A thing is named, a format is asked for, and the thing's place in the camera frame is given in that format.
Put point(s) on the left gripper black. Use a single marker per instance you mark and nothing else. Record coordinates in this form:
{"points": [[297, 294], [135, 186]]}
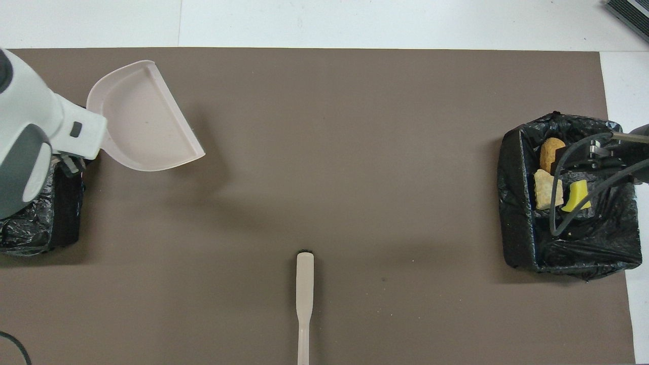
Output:
{"points": [[70, 165]]}

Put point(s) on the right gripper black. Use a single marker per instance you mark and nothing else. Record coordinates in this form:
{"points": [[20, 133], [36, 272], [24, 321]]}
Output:
{"points": [[626, 152]]}

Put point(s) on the brown peanut-shaped bread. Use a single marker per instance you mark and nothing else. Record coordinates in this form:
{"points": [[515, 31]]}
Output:
{"points": [[548, 152]]}

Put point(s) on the yellow green sponge piece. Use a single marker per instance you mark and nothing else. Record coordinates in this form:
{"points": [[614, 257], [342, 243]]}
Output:
{"points": [[578, 195]]}

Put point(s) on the orange striped bread piece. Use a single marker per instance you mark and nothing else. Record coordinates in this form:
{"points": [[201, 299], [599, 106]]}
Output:
{"points": [[545, 192]]}

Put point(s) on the beige plastic dustpan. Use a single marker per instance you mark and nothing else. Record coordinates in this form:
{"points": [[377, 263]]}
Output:
{"points": [[147, 116]]}

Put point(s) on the beige hand brush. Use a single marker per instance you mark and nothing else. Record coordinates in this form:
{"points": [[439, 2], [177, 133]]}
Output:
{"points": [[304, 289]]}

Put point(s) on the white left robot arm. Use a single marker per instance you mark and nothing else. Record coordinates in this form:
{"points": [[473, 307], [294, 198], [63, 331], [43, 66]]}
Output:
{"points": [[30, 116]]}

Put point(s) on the black bag-lined trash bin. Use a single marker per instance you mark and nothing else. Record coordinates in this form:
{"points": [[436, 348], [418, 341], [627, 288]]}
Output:
{"points": [[517, 203], [61, 213]]}

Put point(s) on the grey ribbed device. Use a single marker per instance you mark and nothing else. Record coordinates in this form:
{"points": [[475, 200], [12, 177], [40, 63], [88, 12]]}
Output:
{"points": [[631, 12]]}

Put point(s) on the brown table mat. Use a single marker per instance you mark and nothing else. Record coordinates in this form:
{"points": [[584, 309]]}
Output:
{"points": [[355, 152]]}

